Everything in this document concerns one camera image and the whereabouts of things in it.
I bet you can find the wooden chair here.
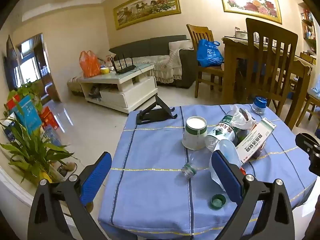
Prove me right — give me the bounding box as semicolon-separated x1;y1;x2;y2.
295;52;320;128
244;18;299;130
186;24;225;99

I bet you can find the plastic bottle with green label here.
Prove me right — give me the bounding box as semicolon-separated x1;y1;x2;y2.
181;114;244;192

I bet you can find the small jar with blue lid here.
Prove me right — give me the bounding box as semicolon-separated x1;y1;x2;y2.
252;96;268;115

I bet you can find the beige lace sofa cover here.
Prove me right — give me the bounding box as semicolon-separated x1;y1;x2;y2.
132;47;184;84

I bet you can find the black router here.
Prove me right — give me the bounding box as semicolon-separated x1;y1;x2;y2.
111;51;137;75

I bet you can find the wall shelf with items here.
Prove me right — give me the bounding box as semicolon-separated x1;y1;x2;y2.
301;7;317;42

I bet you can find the framed flower painting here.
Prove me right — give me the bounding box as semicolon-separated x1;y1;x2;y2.
217;0;282;25

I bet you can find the wooden dining table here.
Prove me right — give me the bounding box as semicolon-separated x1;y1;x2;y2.
221;35;313;105

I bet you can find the white green medicine box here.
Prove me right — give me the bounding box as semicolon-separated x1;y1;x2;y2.
236;118;277;165

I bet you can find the blue shopping bag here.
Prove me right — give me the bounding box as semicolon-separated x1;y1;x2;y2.
196;39;224;68

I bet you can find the orange plastic bag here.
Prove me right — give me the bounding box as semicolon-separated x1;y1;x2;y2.
79;50;102;78

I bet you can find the green potted plant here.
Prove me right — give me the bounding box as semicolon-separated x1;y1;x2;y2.
0;81;78;184

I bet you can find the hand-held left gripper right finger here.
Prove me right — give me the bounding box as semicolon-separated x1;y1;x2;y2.
212;150;297;240

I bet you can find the blue gift box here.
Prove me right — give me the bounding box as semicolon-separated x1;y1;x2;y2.
11;95;43;135

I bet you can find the black folding phone stand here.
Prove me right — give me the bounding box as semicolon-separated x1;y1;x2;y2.
136;94;178;125

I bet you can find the flat screen television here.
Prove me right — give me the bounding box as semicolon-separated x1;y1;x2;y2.
3;34;20;92

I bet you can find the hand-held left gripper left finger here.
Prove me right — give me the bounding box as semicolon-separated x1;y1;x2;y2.
27;152;112;240

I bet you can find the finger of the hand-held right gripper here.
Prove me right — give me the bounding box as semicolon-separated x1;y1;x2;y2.
295;132;320;174

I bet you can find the green bottle cap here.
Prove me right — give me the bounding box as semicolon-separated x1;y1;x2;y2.
209;194;227;211

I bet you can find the red gift box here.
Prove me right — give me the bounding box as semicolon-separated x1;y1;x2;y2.
39;106;59;132

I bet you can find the white coffee table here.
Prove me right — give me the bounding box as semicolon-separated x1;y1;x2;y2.
79;64;158;114

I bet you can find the dark grey sofa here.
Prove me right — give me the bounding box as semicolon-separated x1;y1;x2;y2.
109;35;199;89

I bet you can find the white plastic bag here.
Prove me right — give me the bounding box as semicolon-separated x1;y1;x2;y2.
229;104;257;131

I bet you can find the framed horse painting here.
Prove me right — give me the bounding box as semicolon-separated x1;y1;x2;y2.
113;0;182;30

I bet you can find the white green paper cup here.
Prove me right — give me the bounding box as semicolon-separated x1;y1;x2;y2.
181;116;208;151

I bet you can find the blue checked tablecloth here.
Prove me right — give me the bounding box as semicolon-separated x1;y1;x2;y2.
97;104;317;240

